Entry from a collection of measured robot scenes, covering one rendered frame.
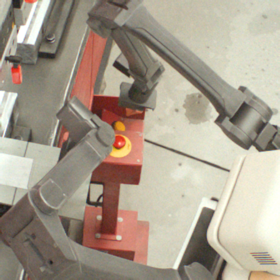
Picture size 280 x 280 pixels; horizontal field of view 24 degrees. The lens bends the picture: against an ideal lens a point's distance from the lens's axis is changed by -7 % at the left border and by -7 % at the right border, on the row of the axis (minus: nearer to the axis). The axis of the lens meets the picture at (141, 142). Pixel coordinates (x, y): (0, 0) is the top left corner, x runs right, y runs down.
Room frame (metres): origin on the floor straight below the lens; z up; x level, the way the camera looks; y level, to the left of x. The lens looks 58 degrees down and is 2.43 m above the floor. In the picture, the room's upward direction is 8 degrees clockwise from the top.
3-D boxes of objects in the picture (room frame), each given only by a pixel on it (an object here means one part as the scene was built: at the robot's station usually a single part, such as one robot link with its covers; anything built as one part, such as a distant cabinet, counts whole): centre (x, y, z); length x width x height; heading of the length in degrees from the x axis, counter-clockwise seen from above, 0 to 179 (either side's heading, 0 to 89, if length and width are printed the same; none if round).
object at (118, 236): (1.05, 0.07, 0.13); 0.10 x 0.10 x 0.01; 4
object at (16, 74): (0.92, 0.32, 1.20); 0.04 x 0.02 x 0.10; 88
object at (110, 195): (1.05, 0.07, 0.39); 0.05 x 0.05 x 0.54; 4
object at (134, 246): (1.06, 0.04, 0.06); 0.25 x 0.20 x 0.12; 94
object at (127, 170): (1.05, 0.07, 0.75); 0.20 x 0.16 x 0.18; 4
